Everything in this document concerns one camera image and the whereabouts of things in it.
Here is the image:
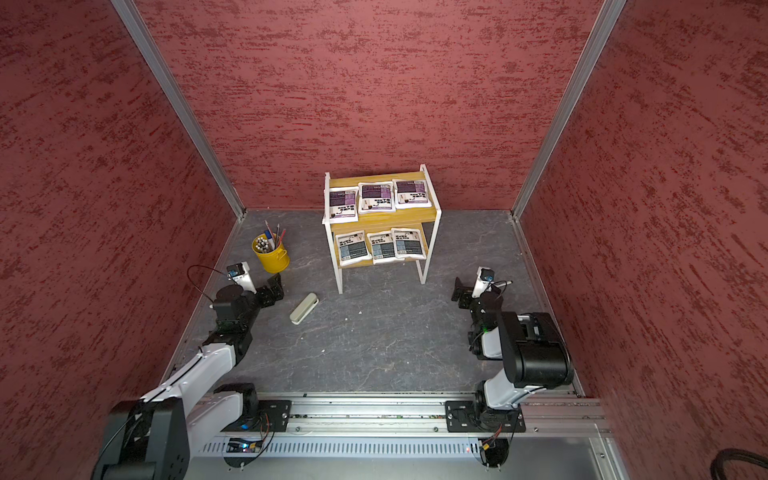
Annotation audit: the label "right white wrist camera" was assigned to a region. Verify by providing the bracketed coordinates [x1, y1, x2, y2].
[472, 267, 495, 298]

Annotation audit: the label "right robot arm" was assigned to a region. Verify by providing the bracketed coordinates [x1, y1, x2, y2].
[451, 269, 574, 431]

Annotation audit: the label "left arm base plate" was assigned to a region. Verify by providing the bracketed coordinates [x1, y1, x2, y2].
[223, 400, 292, 435]

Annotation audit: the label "beige eraser block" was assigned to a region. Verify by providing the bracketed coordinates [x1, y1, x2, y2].
[289, 293, 319, 325]

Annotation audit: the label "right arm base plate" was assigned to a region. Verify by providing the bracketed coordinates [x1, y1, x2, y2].
[444, 400, 526, 434]

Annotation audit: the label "black cable coil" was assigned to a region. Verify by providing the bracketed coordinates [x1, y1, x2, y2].
[710, 447, 768, 480]

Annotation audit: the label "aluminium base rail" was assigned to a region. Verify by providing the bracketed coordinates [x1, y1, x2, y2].
[179, 392, 613, 436]

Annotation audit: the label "purple coffee bag bottom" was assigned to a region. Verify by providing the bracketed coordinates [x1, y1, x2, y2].
[393, 179, 432, 210]

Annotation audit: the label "pens in bucket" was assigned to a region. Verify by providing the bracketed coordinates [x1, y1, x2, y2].
[252, 221, 286, 254]

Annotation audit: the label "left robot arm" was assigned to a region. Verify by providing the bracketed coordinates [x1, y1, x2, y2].
[91, 274, 290, 479]

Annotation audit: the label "white frame wooden shelf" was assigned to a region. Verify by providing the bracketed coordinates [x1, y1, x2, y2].
[322, 164, 442, 294]

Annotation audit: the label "yellow pen bucket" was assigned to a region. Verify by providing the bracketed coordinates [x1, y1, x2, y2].
[251, 233, 290, 274]

